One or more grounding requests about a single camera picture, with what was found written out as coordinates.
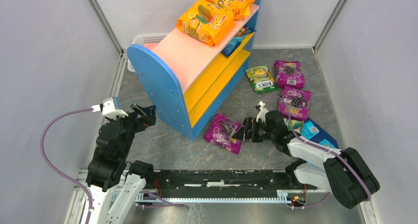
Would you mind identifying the purple candy bag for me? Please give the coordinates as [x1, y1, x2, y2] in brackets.
[204, 113, 242, 155]
[278, 86, 312, 121]
[274, 60, 306, 89]

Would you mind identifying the yellow green Fox's candy bag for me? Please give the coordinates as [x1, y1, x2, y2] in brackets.
[245, 65, 279, 93]

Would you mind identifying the blue Slendy candy bag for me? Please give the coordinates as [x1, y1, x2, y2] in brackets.
[221, 26, 256, 58]

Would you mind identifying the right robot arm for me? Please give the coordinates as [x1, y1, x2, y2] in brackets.
[233, 111, 381, 209]

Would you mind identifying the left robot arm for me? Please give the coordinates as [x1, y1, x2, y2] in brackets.
[83, 100, 156, 224]

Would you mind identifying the blue pink yellow shelf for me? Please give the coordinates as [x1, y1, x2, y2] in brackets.
[127, 0, 262, 140]

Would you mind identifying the purple candy bag top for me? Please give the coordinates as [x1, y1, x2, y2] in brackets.
[274, 60, 306, 89]

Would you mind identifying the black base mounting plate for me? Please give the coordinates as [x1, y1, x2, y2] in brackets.
[145, 170, 317, 198]

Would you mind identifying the white plastic basket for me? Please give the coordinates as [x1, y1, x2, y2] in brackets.
[127, 34, 168, 72]

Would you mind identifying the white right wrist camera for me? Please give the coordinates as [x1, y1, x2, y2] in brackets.
[255, 101, 269, 123]

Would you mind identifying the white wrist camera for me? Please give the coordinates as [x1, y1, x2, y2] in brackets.
[91, 97, 128, 119]
[255, 101, 269, 123]

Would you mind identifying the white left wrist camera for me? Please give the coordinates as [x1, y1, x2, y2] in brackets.
[91, 97, 128, 119]

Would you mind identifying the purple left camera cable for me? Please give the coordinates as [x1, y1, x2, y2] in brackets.
[39, 108, 95, 224]

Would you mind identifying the white slotted cable duct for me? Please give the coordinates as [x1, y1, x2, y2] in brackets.
[111, 191, 291, 204]

